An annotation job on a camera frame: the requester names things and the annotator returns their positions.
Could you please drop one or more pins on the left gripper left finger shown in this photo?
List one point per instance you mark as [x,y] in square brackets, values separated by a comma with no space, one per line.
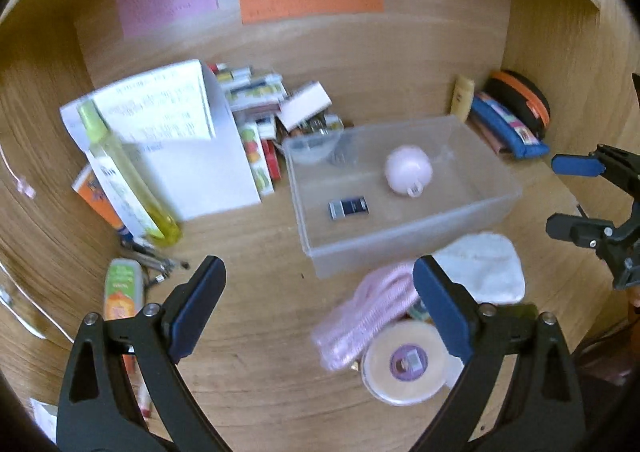
[97,409]

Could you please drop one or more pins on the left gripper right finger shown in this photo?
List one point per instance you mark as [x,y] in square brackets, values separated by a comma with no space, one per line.
[543,408]

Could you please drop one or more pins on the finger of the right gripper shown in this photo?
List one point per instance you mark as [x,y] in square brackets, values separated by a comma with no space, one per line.
[582,231]
[618,166]

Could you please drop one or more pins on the white cloth pouch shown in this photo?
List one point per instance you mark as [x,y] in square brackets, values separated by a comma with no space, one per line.
[487,265]

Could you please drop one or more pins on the cream slime tub purple label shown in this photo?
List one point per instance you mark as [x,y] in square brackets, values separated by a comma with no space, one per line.
[405,364]

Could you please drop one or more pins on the orange green glue bottle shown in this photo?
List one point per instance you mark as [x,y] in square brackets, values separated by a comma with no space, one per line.
[123,289]

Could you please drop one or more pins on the black orange zip case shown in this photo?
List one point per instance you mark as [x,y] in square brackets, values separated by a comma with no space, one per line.
[521,97]

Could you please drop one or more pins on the blue patchwork pencil pouch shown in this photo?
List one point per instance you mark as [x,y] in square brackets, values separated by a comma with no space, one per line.
[507,128]

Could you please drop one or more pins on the yellow spray bottle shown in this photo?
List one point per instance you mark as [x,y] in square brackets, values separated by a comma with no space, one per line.
[133,200]

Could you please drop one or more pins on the cream lotion tube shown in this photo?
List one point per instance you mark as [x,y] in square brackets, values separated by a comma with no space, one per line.
[462,98]

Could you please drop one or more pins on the pink round ball gadget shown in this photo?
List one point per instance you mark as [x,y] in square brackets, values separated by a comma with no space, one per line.
[408,171]

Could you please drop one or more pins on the clear plastic storage bin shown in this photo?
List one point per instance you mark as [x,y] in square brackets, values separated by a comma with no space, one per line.
[369,195]

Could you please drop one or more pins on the orange sunscreen tube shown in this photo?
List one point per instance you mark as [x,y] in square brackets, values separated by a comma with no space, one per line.
[87,186]

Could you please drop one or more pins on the small dark blue packet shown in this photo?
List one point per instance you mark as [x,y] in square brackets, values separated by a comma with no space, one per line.
[340,209]

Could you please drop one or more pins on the fruit pattern card box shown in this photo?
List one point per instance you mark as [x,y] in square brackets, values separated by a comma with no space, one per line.
[256,157]

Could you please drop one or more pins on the white folded paper stand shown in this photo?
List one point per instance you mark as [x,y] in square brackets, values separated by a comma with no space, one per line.
[177,128]

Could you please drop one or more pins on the glass bowl with trinkets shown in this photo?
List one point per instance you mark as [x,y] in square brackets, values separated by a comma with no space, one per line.
[320,129]

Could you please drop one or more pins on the small white cardboard box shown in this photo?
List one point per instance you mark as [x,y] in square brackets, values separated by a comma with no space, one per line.
[305,103]

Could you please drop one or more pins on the stack of books and cards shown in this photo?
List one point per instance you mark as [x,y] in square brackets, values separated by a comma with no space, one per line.
[253,96]

